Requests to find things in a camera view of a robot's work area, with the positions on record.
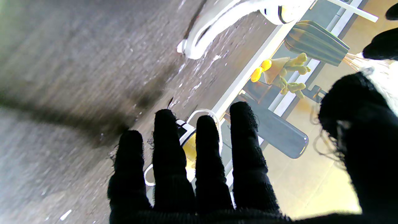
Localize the right robot hand black glove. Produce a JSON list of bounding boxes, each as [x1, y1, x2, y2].
[[107, 72, 398, 224]]

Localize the left robot hand black glove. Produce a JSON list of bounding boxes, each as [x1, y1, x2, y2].
[[362, 2, 398, 61]]

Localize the yellow canvas sneaker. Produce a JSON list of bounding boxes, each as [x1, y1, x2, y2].
[[260, 0, 314, 25], [174, 120, 199, 182]]

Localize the white shoelace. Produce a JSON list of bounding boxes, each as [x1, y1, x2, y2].
[[177, 0, 280, 60], [144, 109, 223, 186]]

